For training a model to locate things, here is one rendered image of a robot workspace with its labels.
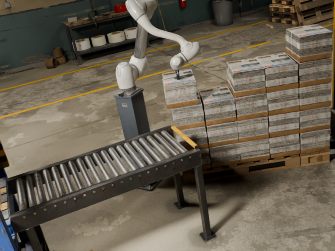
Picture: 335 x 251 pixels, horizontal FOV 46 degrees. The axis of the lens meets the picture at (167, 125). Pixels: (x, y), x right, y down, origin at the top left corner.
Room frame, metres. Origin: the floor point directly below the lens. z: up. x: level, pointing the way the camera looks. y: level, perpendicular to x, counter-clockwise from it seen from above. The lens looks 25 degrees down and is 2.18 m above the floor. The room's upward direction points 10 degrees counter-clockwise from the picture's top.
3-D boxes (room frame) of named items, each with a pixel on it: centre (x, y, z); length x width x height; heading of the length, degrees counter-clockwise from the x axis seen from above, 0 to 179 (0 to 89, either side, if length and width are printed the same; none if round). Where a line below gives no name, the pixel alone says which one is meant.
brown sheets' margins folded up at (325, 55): (3.41, -1.37, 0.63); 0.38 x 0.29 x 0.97; 178
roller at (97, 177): (2.49, 0.58, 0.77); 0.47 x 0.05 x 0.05; 19
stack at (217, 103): (3.43, -0.65, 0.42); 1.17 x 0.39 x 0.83; 88
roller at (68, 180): (2.43, 0.77, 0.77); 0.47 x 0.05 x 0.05; 19
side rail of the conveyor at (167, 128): (2.75, 0.60, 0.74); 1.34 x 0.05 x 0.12; 109
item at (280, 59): (3.42, -1.07, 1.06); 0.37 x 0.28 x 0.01; 177
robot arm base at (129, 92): (3.42, 0.31, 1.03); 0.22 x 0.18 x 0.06; 145
